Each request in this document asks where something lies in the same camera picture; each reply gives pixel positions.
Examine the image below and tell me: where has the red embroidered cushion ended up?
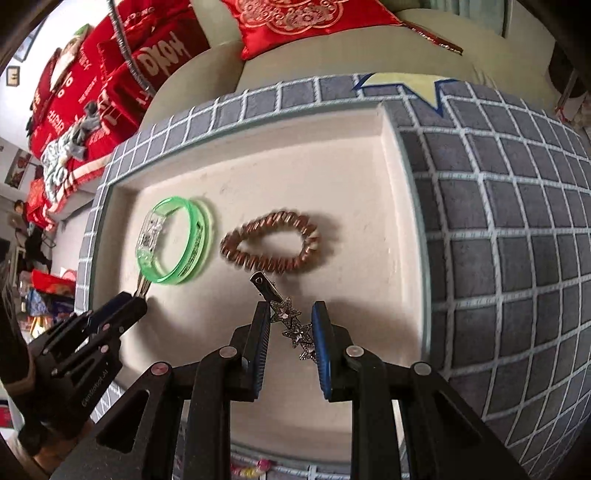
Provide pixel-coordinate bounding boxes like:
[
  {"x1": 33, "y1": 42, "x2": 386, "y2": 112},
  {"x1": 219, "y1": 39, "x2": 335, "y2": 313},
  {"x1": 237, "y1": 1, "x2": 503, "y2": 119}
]
[{"x1": 221, "y1": 0, "x2": 465, "y2": 61}]

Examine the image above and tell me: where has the silver star hair clip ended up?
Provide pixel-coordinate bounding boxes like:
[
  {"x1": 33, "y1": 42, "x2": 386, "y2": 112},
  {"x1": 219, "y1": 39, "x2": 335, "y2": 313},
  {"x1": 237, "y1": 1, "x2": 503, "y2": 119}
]
[{"x1": 249, "y1": 271, "x2": 319, "y2": 363}]

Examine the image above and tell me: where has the wall poster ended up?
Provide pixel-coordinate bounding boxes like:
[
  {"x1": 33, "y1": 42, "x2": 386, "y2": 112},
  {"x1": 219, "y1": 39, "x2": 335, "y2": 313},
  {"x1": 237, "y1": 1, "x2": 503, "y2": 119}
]
[{"x1": 7, "y1": 150, "x2": 33, "y2": 188}]

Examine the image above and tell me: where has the beige tray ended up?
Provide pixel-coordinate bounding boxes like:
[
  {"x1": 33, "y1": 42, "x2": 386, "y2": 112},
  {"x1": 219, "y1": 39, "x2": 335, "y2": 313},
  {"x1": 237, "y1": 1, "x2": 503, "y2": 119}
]
[{"x1": 88, "y1": 104, "x2": 432, "y2": 467}]

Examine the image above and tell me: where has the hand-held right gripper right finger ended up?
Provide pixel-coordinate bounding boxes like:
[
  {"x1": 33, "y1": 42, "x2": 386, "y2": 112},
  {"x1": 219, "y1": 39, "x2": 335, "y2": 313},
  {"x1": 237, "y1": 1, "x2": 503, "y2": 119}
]
[{"x1": 310, "y1": 301, "x2": 532, "y2": 480}]

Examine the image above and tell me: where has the grey white crumpled cloth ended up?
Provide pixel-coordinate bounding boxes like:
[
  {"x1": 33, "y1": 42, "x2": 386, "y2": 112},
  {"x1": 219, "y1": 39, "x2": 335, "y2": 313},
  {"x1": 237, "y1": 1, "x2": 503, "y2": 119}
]
[{"x1": 39, "y1": 102, "x2": 102, "y2": 204}]

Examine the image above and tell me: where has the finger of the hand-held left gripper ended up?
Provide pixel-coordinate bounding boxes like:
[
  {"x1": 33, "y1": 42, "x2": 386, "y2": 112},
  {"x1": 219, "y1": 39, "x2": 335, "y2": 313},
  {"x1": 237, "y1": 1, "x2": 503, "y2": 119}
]
[
  {"x1": 99, "y1": 298, "x2": 149, "y2": 344},
  {"x1": 90, "y1": 292, "x2": 139, "y2": 324}
]

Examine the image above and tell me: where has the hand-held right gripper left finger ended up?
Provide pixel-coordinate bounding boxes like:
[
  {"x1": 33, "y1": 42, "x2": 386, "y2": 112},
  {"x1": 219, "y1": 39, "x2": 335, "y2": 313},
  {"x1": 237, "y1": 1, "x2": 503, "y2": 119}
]
[{"x1": 53, "y1": 302, "x2": 273, "y2": 480}]

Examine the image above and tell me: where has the red printed blanket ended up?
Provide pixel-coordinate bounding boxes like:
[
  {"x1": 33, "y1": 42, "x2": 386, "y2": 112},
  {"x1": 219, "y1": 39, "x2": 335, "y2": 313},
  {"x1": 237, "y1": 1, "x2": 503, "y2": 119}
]
[{"x1": 25, "y1": 9, "x2": 153, "y2": 217}]

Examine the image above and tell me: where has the silver tinsel hoop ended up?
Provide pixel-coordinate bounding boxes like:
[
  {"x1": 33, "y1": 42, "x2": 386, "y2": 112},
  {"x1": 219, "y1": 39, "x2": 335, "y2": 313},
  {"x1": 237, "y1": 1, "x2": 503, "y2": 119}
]
[{"x1": 105, "y1": 0, "x2": 160, "y2": 95}]

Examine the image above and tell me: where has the red box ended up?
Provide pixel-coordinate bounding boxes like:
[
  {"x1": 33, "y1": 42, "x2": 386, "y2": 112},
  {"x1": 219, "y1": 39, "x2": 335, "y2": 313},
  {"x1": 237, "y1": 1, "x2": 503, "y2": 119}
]
[{"x1": 30, "y1": 269, "x2": 77, "y2": 296}]

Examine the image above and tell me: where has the beige sofa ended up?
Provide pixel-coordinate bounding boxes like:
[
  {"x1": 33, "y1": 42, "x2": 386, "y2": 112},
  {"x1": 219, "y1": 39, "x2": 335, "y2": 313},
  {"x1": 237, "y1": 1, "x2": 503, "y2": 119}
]
[{"x1": 139, "y1": 0, "x2": 568, "y2": 134}]

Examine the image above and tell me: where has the brown coil hair tie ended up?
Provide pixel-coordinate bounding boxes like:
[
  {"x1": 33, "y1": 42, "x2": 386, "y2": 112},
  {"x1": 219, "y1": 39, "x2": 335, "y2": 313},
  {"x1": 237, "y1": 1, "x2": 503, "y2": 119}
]
[{"x1": 219, "y1": 211, "x2": 322, "y2": 274}]

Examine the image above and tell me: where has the person's left forearm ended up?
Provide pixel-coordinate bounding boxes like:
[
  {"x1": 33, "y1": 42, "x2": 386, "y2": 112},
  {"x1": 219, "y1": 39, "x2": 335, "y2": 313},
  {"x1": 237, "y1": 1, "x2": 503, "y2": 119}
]
[{"x1": 0, "y1": 281, "x2": 35, "y2": 407}]

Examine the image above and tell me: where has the person's left hand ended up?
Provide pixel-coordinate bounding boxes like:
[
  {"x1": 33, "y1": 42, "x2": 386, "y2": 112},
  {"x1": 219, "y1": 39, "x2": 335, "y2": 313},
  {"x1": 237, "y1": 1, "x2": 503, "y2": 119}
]
[{"x1": 30, "y1": 436, "x2": 65, "y2": 478}]

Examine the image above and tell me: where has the red printed pillow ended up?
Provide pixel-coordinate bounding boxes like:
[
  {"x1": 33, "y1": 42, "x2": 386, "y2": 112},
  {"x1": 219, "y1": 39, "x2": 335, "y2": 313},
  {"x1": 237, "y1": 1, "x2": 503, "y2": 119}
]
[{"x1": 95, "y1": 0, "x2": 213, "y2": 112}]

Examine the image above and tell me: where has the green plastic bracelet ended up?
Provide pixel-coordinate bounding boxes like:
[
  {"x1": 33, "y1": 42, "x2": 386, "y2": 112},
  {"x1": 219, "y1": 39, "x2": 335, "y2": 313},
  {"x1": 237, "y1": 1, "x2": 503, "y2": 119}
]
[{"x1": 136, "y1": 196, "x2": 217, "y2": 287}]

